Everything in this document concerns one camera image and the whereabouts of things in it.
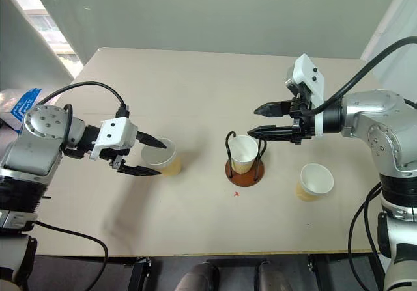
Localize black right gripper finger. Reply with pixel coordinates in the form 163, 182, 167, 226
253, 100, 294, 118
246, 125, 296, 141

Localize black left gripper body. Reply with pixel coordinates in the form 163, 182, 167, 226
99, 146, 132, 172

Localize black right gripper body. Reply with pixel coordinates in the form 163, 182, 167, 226
291, 90, 316, 146

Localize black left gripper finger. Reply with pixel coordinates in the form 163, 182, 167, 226
135, 130, 167, 150
117, 164, 163, 177

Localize paper cup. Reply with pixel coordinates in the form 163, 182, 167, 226
229, 135, 259, 174
295, 163, 335, 203
140, 137, 182, 177

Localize blue and white package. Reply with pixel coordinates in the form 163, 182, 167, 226
0, 87, 43, 132

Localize window with outside view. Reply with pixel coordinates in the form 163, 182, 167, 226
23, 7, 85, 81

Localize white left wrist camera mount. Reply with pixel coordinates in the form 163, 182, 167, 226
89, 117, 137, 161

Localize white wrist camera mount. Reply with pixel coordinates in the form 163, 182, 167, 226
285, 53, 326, 139
89, 117, 137, 161

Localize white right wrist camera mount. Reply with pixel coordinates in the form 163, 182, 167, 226
285, 53, 326, 139

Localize black wire cup holder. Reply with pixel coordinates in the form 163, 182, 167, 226
224, 130, 267, 187

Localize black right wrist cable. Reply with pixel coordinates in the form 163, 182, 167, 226
301, 36, 417, 115

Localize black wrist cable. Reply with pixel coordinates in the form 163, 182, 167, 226
301, 36, 417, 115
38, 81, 131, 118

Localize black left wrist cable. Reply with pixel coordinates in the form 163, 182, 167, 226
38, 81, 131, 118

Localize black left body cable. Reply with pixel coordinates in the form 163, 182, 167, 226
32, 221, 109, 291

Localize black body cable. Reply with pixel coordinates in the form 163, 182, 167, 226
347, 182, 390, 291
32, 221, 109, 291

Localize black table frame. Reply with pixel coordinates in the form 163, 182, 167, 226
126, 254, 387, 291

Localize black right body cable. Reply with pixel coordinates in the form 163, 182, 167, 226
347, 182, 390, 291

